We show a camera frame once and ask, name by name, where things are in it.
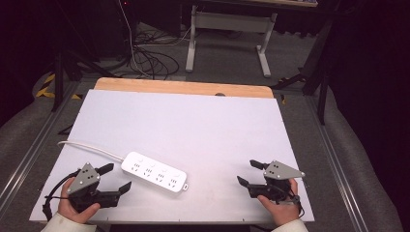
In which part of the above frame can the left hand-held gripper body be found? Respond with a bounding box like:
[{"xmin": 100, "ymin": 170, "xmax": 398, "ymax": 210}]
[{"xmin": 66, "ymin": 161, "xmax": 121, "ymax": 214}]

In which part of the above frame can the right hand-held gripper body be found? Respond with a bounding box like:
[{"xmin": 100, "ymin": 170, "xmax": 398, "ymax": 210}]
[{"xmin": 248, "ymin": 159, "xmax": 307, "ymax": 205}]

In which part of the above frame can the person's left hand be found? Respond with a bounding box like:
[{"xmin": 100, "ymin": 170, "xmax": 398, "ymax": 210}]
[{"xmin": 57, "ymin": 176, "xmax": 102, "ymax": 225}]

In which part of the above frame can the person's right hand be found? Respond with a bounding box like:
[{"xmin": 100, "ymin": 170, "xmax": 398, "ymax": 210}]
[{"xmin": 256, "ymin": 177, "xmax": 302, "ymax": 227}]

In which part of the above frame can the white power strip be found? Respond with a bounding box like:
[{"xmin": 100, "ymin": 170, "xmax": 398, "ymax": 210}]
[{"xmin": 120, "ymin": 151, "xmax": 190, "ymax": 194}]

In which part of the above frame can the white table cover board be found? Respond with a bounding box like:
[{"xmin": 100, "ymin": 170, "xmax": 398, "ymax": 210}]
[{"xmin": 28, "ymin": 89, "xmax": 315, "ymax": 224}]

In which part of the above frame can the yellow black floor tape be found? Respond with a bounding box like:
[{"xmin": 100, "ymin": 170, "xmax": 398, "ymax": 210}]
[{"xmin": 34, "ymin": 72, "xmax": 83, "ymax": 101}]

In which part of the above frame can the black metal stand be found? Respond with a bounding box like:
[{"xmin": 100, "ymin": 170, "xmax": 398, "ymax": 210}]
[
  {"xmin": 270, "ymin": 15, "xmax": 337, "ymax": 126},
  {"xmin": 51, "ymin": 30, "xmax": 121, "ymax": 113}
]

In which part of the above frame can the white power strip cable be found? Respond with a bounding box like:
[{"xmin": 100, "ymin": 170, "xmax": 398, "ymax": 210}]
[{"xmin": 57, "ymin": 140, "xmax": 126, "ymax": 162}]

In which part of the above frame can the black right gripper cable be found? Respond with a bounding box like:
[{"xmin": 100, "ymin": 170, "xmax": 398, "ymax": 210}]
[{"xmin": 276, "ymin": 184, "xmax": 306, "ymax": 218}]

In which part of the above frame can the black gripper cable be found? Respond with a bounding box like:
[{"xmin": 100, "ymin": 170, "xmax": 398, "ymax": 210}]
[
  {"xmin": 42, "ymin": 168, "xmax": 82, "ymax": 222},
  {"xmin": 276, "ymin": 184, "xmax": 306, "ymax": 218}
]

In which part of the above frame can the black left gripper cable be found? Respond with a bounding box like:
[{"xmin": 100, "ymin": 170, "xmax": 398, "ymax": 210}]
[{"xmin": 42, "ymin": 168, "xmax": 82, "ymax": 222}]

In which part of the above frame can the aluminium floor rail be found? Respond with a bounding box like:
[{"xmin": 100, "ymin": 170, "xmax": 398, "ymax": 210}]
[
  {"xmin": 0, "ymin": 80, "xmax": 82, "ymax": 207},
  {"xmin": 305, "ymin": 96, "xmax": 371, "ymax": 232}
]

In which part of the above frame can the black floor cable bundle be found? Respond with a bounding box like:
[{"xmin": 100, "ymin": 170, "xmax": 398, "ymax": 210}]
[{"xmin": 128, "ymin": 28, "xmax": 181, "ymax": 81}]

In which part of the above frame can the white floor cable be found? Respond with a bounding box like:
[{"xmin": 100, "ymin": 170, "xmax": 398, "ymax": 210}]
[{"xmin": 118, "ymin": 0, "xmax": 153, "ymax": 79}]

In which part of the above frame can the white metal desk frame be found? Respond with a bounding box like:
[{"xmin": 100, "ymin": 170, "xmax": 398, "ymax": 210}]
[{"xmin": 185, "ymin": 4, "xmax": 278, "ymax": 78}]

